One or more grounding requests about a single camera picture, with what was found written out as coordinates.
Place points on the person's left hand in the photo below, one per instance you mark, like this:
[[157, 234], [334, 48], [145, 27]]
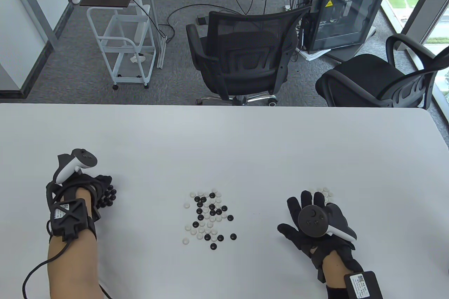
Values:
[[96, 183]]

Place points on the person's right hand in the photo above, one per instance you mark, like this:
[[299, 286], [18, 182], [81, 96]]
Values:
[[300, 215]]

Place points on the group of black Go stones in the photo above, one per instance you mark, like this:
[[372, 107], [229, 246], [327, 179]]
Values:
[[109, 196]]

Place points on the group of white Go stones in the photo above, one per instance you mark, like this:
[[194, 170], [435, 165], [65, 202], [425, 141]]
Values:
[[324, 194]]

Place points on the pile of mixed Go stones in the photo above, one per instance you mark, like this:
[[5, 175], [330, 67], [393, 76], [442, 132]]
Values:
[[210, 213]]

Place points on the person's left forearm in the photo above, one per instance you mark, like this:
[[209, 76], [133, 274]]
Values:
[[72, 271]]

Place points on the black white right hand controller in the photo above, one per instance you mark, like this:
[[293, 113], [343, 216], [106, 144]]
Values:
[[314, 222]]

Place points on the black white hand controller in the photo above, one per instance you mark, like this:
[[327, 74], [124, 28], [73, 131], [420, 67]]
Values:
[[84, 158], [314, 222]]

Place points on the black white left hand controller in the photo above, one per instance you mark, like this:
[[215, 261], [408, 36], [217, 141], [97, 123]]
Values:
[[84, 158]]

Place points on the white crumpled tissue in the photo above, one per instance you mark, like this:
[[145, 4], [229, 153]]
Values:
[[137, 58]]

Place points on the black office chair curved armrests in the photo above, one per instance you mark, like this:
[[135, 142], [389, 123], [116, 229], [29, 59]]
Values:
[[361, 71]]

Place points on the white rolling cart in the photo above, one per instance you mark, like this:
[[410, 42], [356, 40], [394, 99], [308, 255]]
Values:
[[131, 27]]

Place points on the white papers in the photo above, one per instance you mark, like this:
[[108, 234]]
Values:
[[312, 55]]

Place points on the aluminium profile rods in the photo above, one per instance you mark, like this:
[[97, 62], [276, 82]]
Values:
[[152, 4]]

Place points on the black power adapter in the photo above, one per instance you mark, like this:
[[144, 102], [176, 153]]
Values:
[[201, 19]]

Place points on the black mesh office chair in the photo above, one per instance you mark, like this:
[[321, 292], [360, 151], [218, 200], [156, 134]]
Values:
[[245, 25]]

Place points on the black glass computer tower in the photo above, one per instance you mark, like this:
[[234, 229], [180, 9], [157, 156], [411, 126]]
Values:
[[343, 15]]

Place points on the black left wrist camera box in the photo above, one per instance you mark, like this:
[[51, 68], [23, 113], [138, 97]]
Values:
[[70, 218]]

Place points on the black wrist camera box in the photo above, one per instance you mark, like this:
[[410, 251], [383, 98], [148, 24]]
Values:
[[364, 286], [70, 218]]

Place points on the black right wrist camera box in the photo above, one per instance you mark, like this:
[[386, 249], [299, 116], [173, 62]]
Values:
[[364, 286]]

